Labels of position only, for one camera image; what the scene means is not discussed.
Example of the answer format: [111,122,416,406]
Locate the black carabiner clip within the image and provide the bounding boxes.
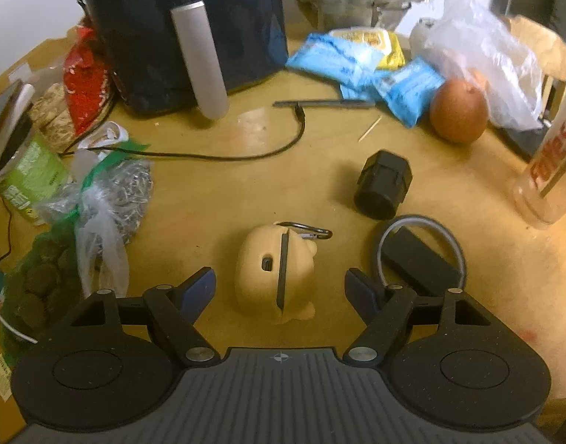
[277,222,333,239]

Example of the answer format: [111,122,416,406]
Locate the bag of steel scourers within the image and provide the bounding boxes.
[36,152,153,297]

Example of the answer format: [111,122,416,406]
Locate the black cylindrical adapter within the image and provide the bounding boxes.
[354,150,412,221]

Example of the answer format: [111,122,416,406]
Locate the green net bag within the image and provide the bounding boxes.
[0,140,143,365]

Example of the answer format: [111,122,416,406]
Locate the white plastic clip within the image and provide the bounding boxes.
[77,121,129,149]

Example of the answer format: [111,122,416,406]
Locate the paper label tag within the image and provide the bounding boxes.
[0,354,12,402]

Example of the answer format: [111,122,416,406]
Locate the wooden toothpick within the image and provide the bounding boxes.
[357,115,383,142]

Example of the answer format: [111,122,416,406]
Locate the green tin can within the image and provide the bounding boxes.
[0,129,72,226]

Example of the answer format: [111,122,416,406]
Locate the black pen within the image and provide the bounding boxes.
[273,99,376,108]

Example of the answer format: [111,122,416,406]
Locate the orange fruit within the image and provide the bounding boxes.
[429,78,489,144]

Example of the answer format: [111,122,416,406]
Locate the blue snack packet lower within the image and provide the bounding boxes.
[340,57,445,128]

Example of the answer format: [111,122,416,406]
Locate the blue snack packet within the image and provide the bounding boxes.
[286,33,384,90]
[340,57,445,128]

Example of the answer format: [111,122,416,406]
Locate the red snack bag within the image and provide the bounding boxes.
[63,24,111,135]

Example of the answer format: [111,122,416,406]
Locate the blue snack packet upper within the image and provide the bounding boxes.
[286,33,384,90]

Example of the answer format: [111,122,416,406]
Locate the smartphone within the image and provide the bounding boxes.
[0,80,35,171]

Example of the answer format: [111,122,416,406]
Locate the yellow snack packet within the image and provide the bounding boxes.
[329,27,405,70]

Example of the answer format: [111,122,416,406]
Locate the dark blue air fryer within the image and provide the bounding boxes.
[85,0,288,119]

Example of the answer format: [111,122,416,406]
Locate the clear plastic bag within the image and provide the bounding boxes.
[412,0,543,131]

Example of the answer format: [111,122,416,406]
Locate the wooden chair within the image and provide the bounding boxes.
[502,15,566,120]

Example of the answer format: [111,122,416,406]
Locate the white usb cable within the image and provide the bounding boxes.
[0,293,39,345]

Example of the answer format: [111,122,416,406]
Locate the black cable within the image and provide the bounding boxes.
[58,103,307,162]

